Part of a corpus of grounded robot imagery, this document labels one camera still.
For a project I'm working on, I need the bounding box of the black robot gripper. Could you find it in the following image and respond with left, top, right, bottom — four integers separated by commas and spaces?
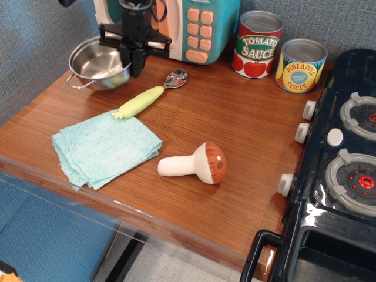
98, 1, 172, 78

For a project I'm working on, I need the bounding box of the small stainless steel pot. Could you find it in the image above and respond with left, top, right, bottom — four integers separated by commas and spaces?
66, 36, 131, 91

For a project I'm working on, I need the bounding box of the teal toy microwave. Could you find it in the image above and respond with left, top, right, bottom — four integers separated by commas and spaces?
94, 1, 240, 65

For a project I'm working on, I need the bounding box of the light teal folded cloth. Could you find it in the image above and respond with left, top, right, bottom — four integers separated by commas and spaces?
52, 112, 162, 190

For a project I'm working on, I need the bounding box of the tomato sauce can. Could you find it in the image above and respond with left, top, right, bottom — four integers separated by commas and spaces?
232, 10, 284, 79

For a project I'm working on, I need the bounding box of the plush brown white mushroom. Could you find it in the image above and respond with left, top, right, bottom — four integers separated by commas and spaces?
157, 142, 227, 185

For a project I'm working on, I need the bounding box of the pineapple slices can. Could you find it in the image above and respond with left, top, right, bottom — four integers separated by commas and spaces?
275, 38, 328, 93

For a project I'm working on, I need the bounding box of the black toy stove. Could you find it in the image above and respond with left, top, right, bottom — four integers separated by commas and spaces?
241, 49, 375, 281

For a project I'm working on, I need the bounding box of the green handled metal spoon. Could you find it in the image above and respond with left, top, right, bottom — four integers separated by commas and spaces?
112, 69, 188, 119

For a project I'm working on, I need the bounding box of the black braided cable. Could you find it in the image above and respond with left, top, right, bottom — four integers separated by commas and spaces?
150, 0, 168, 23

